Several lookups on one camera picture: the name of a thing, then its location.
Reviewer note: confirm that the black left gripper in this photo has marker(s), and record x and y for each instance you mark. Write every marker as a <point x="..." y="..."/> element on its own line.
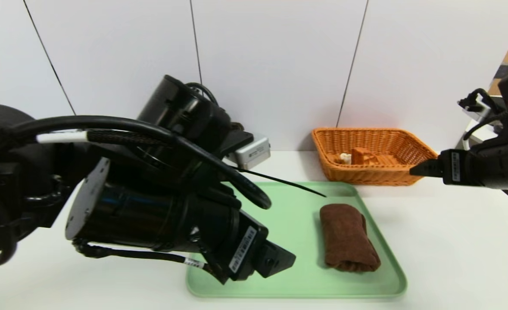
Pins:
<point x="244" y="248"/>

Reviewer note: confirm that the light green plastic tray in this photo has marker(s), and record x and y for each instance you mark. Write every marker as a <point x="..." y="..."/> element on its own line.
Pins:
<point x="301" y="284"/>

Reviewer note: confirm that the brown towel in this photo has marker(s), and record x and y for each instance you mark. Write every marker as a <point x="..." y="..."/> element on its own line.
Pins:
<point x="348" y="237"/>

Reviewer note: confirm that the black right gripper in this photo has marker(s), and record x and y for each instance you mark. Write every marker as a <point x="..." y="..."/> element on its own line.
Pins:
<point x="453" y="167"/>

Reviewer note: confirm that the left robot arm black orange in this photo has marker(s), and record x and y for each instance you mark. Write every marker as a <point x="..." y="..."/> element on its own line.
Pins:
<point x="129" y="206"/>

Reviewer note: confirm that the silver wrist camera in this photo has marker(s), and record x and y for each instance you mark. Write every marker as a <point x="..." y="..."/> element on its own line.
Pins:
<point x="478" y="113"/>
<point x="254" y="153"/>

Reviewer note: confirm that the toy fruit tart slice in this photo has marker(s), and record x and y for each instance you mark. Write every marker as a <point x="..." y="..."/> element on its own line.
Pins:
<point x="361" y="156"/>

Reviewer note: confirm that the white background table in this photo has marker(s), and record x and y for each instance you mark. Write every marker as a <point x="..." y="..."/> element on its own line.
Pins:
<point x="480" y="133"/>

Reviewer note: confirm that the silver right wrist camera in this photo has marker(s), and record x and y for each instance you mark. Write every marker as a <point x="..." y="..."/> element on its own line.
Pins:
<point x="478" y="113"/>

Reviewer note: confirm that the orange wicker basket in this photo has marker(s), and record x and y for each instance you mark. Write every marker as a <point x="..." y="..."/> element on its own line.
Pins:
<point x="366" y="176"/>

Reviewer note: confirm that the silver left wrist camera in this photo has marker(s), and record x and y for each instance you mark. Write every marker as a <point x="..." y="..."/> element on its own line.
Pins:
<point x="254" y="153"/>

